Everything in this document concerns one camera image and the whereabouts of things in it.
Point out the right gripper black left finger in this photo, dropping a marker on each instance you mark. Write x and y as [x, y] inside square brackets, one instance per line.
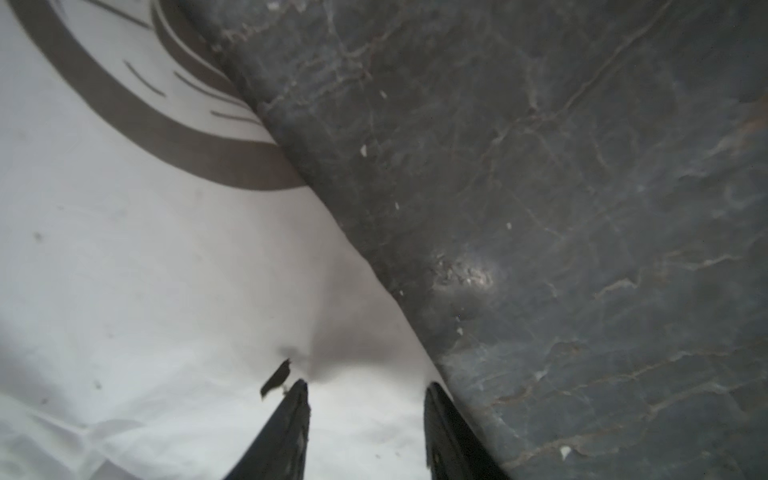
[279, 450]

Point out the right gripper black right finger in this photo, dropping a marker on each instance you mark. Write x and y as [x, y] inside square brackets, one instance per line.
[453, 451]

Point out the white tank top navy trim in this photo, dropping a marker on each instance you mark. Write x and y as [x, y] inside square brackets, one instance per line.
[161, 258]

